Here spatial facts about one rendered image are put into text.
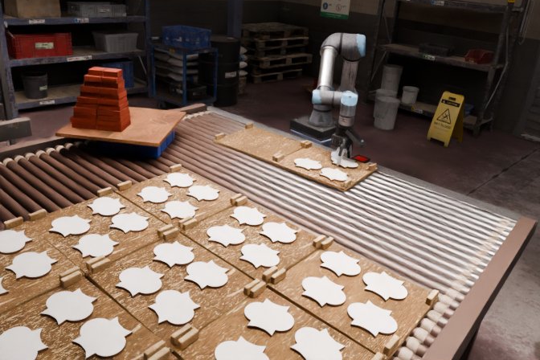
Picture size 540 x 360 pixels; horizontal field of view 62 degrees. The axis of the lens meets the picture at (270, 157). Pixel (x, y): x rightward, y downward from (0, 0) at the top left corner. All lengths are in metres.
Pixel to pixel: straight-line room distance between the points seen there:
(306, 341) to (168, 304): 0.40
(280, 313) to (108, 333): 0.46
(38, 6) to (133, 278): 4.90
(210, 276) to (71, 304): 0.39
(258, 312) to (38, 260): 0.71
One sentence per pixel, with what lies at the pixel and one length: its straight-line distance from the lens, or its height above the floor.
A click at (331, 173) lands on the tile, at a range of 2.19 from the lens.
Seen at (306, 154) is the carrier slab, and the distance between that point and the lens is 2.40.
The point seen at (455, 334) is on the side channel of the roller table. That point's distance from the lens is 1.42.
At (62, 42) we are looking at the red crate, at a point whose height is 0.80.
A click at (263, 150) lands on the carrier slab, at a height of 0.94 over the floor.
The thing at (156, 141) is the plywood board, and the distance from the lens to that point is 2.19.
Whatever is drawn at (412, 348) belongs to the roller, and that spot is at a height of 0.91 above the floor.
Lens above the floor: 1.84
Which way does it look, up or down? 23 degrees down
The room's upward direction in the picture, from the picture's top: 5 degrees clockwise
